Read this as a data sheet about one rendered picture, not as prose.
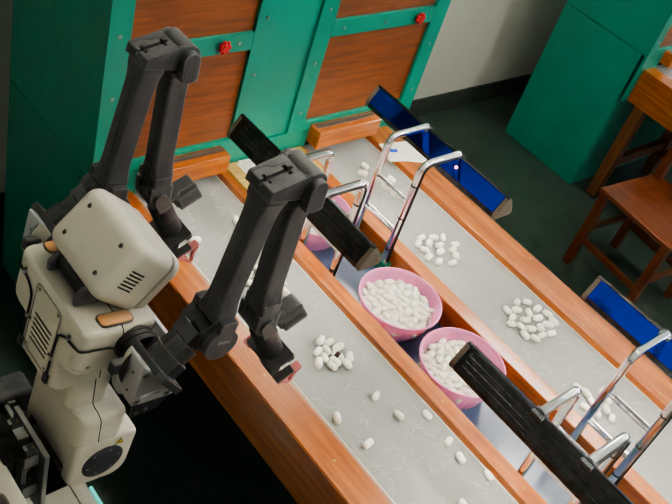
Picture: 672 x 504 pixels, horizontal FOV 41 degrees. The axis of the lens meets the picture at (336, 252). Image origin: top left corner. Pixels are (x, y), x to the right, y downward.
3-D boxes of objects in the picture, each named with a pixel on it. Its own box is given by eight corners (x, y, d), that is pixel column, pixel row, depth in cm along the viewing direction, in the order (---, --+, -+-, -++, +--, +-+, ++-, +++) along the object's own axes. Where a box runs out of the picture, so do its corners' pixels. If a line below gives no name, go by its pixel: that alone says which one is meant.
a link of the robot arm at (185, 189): (134, 178, 208) (153, 201, 204) (175, 152, 211) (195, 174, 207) (148, 208, 218) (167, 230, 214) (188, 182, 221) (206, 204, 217)
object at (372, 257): (357, 272, 233) (365, 252, 229) (225, 135, 262) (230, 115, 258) (379, 264, 238) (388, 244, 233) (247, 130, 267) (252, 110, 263)
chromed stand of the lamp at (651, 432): (605, 502, 247) (688, 402, 218) (552, 448, 256) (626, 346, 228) (641, 473, 258) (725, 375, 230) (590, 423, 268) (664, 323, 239)
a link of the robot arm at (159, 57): (125, 21, 176) (150, 47, 172) (181, 23, 186) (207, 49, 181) (73, 199, 200) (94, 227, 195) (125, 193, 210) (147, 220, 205)
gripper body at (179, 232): (172, 212, 225) (164, 195, 219) (194, 237, 220) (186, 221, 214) (150, 226, 224) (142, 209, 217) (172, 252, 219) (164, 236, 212)
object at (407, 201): (381, 274, 292) (427, 167, 264) (344, 236, 301) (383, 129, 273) (421, 259, 304) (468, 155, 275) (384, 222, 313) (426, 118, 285)
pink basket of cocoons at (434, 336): (452, 432, 250) (464, 411, 244) (391, 366, 263) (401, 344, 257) (511, 397, 267) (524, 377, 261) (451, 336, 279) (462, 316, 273)
